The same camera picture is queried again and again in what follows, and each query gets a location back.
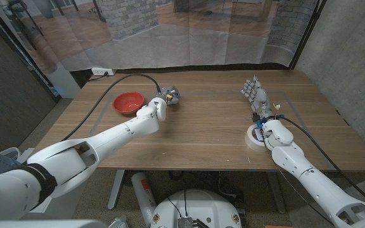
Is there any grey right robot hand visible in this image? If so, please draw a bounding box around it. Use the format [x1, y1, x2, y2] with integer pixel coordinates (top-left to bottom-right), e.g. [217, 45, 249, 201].
[240, 75, 275, 121]

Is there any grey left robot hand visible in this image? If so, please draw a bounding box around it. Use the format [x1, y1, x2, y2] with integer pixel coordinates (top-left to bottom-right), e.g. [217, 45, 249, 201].
[156, 85, 181, 106]

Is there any red bowl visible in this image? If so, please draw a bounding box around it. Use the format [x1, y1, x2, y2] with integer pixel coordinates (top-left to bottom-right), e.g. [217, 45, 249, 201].
[112, 91, 146, 115]

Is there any beige masking tape roll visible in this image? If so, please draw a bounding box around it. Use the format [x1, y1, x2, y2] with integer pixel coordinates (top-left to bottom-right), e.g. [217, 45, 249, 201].
[245, 123, 271, 152]

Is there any printed room scene backdrop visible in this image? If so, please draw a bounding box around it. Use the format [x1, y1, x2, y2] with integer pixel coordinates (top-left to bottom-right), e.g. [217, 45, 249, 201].
[0, 0, 321, 75]

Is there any white power strip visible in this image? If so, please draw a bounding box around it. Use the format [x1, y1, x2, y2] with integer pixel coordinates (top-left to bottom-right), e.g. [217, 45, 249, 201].
[91, 66, 117, 77]

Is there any black backdrop stand pole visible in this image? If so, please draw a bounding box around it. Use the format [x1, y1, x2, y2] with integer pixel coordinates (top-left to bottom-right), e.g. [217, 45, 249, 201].
[0, 0, 60, 102]
[288, 0, 328, 70]

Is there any grey table leg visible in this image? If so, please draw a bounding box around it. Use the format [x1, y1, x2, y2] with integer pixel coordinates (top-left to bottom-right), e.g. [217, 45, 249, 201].
[266, 172, 287, 215]
[107, 170, 126, 212]

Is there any white cylinder with orange label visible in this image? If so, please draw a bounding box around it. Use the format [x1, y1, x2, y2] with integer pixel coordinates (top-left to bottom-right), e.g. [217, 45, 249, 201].
[131, 172, 157, 227]

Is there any white cabinet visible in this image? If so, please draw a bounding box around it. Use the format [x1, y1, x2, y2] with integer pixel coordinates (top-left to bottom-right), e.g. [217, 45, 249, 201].
[44, 63, 82, 99]

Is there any white robot torso base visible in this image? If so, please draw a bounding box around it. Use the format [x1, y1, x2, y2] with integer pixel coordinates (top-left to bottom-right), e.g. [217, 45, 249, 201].
[150, 189, 243, 228]

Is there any grey electronics module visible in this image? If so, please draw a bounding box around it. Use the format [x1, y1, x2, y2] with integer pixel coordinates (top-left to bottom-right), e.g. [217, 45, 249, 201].
[177, 217, 193, 228]

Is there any dark brown door panel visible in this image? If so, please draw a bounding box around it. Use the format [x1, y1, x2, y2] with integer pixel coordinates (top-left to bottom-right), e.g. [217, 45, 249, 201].
[0, 6, 58, 151]

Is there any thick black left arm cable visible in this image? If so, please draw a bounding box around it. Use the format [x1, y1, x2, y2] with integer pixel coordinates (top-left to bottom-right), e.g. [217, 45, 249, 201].
[60, 73, 163, 142]

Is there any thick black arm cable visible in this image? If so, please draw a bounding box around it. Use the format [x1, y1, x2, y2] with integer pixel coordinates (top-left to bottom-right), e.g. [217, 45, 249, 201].
[277, 115, 365, 208]
[60, 73, 163, 142]

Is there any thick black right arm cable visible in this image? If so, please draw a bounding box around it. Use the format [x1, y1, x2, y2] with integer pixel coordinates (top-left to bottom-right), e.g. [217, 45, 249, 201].
[277, 115, 365, 208]

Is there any thin black cable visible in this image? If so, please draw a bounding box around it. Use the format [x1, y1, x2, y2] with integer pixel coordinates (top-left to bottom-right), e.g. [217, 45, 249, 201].
[262, 136, 334, 225]

